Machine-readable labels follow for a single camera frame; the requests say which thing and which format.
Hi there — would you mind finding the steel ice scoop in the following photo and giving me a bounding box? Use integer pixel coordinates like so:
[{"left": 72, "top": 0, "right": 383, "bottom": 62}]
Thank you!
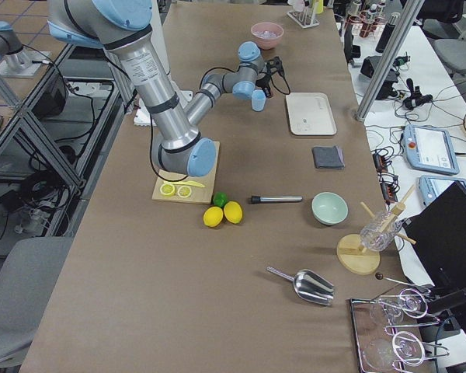
[{"left": 266, "top": 267, "right": 335, "bottom": 306}]

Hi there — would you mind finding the white wire cup rack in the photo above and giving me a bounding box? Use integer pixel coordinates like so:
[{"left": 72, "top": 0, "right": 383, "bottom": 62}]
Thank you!
[{"left": 287, "top": 0, "right": 319, "bottom": 29}]

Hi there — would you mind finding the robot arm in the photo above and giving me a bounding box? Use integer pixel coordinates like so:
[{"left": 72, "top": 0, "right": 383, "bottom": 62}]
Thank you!
[
  {"left": 48, "top": 1, "right": 266, "bottom": 176},
  {"left": 0, "top": 21, "right": 50, "bottom": 78}
]

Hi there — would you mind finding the wooden cutting board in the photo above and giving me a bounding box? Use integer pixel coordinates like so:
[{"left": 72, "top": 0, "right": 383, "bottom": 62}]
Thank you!
[{"left": 151, "top": 141, "right": 221, "bottom": 204}]

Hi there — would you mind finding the green lime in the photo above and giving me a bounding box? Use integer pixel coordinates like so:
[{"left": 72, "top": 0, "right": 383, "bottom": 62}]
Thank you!
[{"left": 212, "top": 192, "right": 229, "bottom": 208}]

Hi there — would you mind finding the steel muddler black tip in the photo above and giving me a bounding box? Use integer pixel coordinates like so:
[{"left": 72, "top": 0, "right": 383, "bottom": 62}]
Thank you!
[{"left": 250, "top": 195, "right": 303, "bottom": 204}]

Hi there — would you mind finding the light blue plastic cup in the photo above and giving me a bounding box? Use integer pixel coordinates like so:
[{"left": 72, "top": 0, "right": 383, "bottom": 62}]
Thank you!
[{"left": 251, "top": 89, "right": 266, "bottom": 112}]

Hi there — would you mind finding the grey folded cloth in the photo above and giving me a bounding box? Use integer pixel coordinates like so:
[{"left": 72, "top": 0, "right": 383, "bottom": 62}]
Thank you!
[{"left": 311, "top": 145, "right": 345, "bottom": 169}]

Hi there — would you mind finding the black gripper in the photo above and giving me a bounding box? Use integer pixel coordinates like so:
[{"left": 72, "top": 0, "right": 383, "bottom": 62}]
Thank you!
[{"left": 256, "top": 72, "right": 271, "bottom": 97}]

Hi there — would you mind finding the black glass tray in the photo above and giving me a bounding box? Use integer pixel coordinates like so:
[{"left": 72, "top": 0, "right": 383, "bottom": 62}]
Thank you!
[{"left": 349, "top": 288, "right": 450, "bottom": 372}]

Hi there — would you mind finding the aluminium frame post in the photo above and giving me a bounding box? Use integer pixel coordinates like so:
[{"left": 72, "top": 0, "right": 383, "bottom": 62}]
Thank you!
[{"left": 355, "top": 0, "right": 424, "bottom": 122}]

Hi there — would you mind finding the cream rabbit tray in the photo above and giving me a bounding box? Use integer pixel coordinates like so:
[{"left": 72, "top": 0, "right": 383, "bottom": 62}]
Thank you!
[{"left": 285, "top": 92, "right": 337, "bottom": 136}]

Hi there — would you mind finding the clear glass on stand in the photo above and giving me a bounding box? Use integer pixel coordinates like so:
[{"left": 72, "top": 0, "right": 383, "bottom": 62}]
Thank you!
[{"left": 360, "top": 211, "right": 402, "bottom": 252}]

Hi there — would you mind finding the blue teach pendant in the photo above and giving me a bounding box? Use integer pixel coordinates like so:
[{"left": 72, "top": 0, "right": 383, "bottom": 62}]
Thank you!
[
  {"left": 403, "top": 124, "right": 460, "bottom": 175},
  {"left": 419, "top": 176, "right": 466, "bottom": 207}
]

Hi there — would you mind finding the yellow plastic knife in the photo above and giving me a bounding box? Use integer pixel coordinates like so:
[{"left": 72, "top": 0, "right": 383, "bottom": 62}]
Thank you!
[{"left": 169, "top": 180, "right": 205, "bottom": 188}]

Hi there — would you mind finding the wooden mug tree stand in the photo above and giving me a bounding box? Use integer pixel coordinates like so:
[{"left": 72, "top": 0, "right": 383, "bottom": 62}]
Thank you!
[{"left": 337, "top": 185, "right": 416, "bottom": 275}]

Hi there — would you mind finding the pink bowl of ice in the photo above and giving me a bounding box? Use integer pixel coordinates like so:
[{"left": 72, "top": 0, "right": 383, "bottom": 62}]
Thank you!
[{"left": 250, "top": 22, "right": 284, "bottom": 50}]

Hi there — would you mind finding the lemon slice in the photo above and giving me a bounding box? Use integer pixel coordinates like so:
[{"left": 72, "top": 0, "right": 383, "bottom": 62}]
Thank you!
[
  {"left": 159, "top": 183, "right": 176, "bottom": 197},
  {"left": 176, "top": 185, "right": 193, "bottom": 198}
]

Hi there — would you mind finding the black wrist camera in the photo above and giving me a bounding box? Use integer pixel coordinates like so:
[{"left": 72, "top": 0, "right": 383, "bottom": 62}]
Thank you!
[{"left": 263, "top": 56, "right": 285, "bottom": 78}]

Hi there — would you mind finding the yellow lemon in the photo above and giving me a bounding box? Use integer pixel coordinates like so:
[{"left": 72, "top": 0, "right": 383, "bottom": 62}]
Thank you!
[
  {"left": 223, "top": 200, "right": 243, "bottom": 224},
  {"left": 203, "top": 206, "right": 224, "bottom": 228}
]

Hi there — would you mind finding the black monitor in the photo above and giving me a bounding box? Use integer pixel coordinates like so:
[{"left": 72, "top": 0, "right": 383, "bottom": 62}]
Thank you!
[{"left": 402, "top": 180, "right": 466, "bottom": 312}]

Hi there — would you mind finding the mint green bowl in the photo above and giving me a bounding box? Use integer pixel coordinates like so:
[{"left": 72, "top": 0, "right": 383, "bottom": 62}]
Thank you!
[{"left": 311, "top": 192, "right": 349, "bottom": 225}]

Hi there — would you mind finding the grey office chair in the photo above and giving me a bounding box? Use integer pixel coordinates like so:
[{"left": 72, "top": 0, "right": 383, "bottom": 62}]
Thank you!
[{"left": 0, "top": 237, "right": 73, "bottom": 368}]

